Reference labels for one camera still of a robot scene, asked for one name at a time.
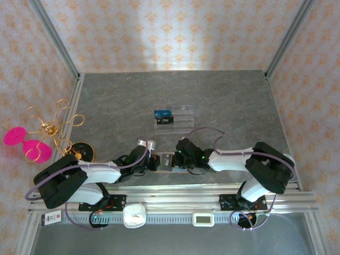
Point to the dark grey credit card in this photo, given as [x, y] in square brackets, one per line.
[166, 162]

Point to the brown leather card holder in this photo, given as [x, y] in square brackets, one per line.
[167, 172]

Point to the black credit card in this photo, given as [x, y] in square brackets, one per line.
[165, 121]

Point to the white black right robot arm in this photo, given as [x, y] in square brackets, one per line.
[231, 160]

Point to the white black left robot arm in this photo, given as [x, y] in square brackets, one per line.
[101, 172]

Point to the light blue credit card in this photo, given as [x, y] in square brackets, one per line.
[179, 170]

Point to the clear acrylic card stand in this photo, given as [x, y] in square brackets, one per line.
[183, 119]

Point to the white red label card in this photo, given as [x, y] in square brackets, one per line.
[51, 217]

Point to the white analog clock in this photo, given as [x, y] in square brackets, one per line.
[134, 215]

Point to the black round base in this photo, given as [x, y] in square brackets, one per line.
[85, 151]

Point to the white digital timer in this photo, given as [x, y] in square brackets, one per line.
[203, 219]

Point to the large pink fuzzy disc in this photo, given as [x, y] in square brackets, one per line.
[40, 152]

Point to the small pink fuzzy disc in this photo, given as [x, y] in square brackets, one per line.
[14, 136]

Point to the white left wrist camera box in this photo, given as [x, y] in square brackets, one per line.
[148, 144]

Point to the aluminium front rail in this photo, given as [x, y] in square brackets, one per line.
[180, 196]

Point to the aluminium side rail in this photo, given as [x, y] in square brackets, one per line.
[70, 111]

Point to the aluminium corner post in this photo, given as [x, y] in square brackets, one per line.
[289, 37]
[55, 42]

